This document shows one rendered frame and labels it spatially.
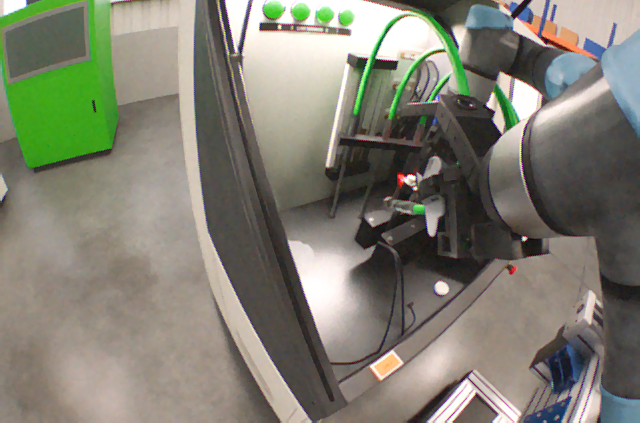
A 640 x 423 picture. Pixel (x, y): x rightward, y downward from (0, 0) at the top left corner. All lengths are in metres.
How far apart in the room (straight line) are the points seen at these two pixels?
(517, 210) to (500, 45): 0.32
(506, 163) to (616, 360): 0.12
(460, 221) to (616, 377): 0.18
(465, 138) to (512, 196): 0.09
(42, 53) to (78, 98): 0.58
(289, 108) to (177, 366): 1.27
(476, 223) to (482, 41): 0.28
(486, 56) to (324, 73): 0.39
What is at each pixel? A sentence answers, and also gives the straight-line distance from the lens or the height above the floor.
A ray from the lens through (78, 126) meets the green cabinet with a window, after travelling 2.93.
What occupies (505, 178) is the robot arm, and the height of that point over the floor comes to 1.34.
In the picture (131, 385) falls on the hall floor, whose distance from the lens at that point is 1.56.
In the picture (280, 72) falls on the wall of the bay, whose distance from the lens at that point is 0.62.
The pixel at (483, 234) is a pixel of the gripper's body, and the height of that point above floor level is 1.27.
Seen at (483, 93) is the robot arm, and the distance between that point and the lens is 0.46.
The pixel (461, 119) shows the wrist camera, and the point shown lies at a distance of 0.26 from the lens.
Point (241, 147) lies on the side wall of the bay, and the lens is 0.36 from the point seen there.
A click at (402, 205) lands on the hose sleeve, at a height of 1.14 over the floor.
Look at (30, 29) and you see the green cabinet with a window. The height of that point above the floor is 1.40.
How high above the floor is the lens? 1.40
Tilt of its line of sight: 36 degrees down
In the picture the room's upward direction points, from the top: 11 degrees clockwise
